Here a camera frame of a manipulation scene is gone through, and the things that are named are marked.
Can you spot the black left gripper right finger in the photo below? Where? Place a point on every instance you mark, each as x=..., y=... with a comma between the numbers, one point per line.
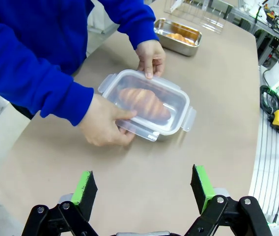
x=225, y=216

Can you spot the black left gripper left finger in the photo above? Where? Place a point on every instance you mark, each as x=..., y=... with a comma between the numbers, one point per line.
x=53, y=221

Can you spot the empty-bottomed steel rectangular container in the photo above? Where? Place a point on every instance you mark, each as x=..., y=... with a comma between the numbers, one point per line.
x=164, y=137

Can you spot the translucent plastic clip lid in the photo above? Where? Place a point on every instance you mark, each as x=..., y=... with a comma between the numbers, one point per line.
x=176, y=98

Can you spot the golden brown croissant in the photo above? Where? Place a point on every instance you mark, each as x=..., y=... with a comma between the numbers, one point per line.
x=144, y=103
x=180, y=38

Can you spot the person's left forearm blue sleeve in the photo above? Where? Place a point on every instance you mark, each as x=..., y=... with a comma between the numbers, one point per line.
x=134, y=19

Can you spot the person's right forearm blue sleeve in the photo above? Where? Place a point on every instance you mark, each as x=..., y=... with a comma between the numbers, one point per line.
x=43, y=81

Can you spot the person's right hand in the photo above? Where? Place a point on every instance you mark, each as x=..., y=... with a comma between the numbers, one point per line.
x=100, y=123

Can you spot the person's left hand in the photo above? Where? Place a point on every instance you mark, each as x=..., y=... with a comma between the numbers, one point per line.
x=150, y=55

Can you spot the person's torso blue sweater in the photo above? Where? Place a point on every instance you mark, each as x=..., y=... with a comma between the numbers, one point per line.
x=43, y=24

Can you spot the clear acrylic rack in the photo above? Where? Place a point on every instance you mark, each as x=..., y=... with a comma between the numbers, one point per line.
x=203, y=14

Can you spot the small yellow emergency stop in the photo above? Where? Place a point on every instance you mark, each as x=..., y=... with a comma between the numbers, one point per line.
x=270, y=15

